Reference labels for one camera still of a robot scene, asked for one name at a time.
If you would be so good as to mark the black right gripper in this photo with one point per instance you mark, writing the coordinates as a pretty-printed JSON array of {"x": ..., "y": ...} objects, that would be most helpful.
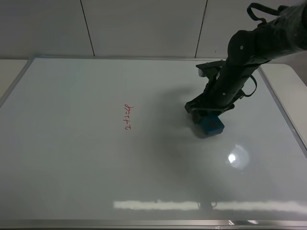
[{"x": 200, "y": 105}]

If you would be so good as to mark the blue board eraser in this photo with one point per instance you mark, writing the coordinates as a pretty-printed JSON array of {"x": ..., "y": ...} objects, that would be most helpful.
[{"x": 211, "y": 126}]

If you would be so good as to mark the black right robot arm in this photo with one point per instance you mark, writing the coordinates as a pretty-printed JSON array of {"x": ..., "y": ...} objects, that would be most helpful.
[{"x": 281, "y": 32}]

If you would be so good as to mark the red handwritten notes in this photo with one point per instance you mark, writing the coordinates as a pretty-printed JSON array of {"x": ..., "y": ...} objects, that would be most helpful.
[{"x": 127, "y": 117}]

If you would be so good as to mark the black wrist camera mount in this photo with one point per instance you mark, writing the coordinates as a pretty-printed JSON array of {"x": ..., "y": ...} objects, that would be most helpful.
[{"x": 210, "y": 69}]

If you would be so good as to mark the white whiteboard with aluminium frame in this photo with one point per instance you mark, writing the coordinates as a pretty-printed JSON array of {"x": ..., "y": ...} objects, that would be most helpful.
[{"x": 66, "y": 161}]

